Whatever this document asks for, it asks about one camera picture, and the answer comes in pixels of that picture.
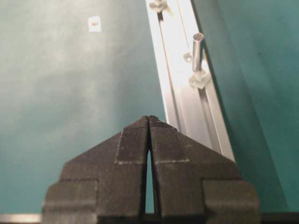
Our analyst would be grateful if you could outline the clear bracket of short shaft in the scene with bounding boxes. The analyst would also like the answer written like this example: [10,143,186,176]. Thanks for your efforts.
[149,0,168,13]

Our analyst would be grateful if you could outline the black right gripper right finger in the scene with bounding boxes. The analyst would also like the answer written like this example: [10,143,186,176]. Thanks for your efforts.
[149,116,260,224]

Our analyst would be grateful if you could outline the small white sticker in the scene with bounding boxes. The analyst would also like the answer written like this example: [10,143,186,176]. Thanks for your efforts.
[88,15,101,32]

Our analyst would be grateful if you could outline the tall steel shaft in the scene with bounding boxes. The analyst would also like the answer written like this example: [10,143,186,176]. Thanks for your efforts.
[192,33,204,72]

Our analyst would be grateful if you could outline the aluminium extrusion rail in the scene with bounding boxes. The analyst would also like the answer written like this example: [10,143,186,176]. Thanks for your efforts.
[146,0,235,160]

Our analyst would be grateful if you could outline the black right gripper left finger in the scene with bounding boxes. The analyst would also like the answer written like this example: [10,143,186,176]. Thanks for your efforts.
[42,116,149,224]

